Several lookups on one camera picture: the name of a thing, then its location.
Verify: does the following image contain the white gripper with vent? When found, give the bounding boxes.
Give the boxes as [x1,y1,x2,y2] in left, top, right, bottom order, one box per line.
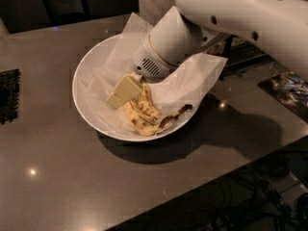
[107,14,202,110]

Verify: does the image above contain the spotted yellow banana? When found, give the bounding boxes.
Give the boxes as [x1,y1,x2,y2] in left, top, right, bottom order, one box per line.
[122,100,163,137]
[134,83,193,129]

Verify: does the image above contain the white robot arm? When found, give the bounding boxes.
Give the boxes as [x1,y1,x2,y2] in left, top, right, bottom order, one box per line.
[128,0,308,102]

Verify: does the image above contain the white bowl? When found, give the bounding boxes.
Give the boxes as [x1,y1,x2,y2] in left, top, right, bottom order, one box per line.
[72,33,200,141]

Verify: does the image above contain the white paper liner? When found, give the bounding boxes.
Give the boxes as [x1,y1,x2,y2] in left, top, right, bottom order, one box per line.
[72,7,227,141]

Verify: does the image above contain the dark appliance in background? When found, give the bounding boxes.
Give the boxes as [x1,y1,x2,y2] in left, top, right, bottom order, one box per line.
[42,0,90,26]

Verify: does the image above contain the black mesh mat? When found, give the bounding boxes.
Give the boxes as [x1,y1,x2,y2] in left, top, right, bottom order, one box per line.
[0,69,20,124]

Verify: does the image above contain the colourful printed mat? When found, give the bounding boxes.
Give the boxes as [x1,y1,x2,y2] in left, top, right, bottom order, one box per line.
[258,71,308,123]

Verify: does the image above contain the black wire tea rack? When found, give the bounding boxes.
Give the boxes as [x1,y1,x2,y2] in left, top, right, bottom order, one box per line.
[207,35,273,81]

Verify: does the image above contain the black cables under table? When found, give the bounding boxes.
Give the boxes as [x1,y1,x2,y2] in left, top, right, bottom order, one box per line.
[189,173,308,231]

